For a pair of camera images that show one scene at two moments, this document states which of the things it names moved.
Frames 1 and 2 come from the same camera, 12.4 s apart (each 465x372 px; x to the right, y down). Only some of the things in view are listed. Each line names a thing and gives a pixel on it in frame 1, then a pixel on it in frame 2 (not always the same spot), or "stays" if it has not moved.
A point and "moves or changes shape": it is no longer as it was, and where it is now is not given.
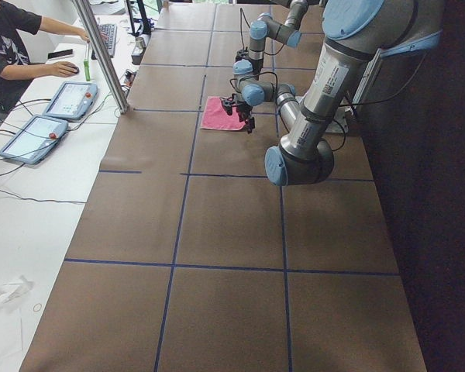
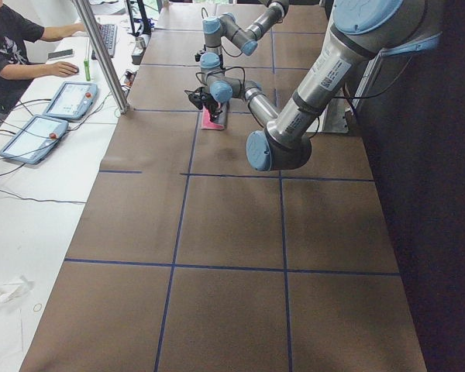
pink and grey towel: [217, 117] moves or changes shape
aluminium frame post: [83, 12] stays
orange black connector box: [129, 77] stays
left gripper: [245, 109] -> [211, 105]
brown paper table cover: [189, 257] stays
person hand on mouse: [60, 68] stays
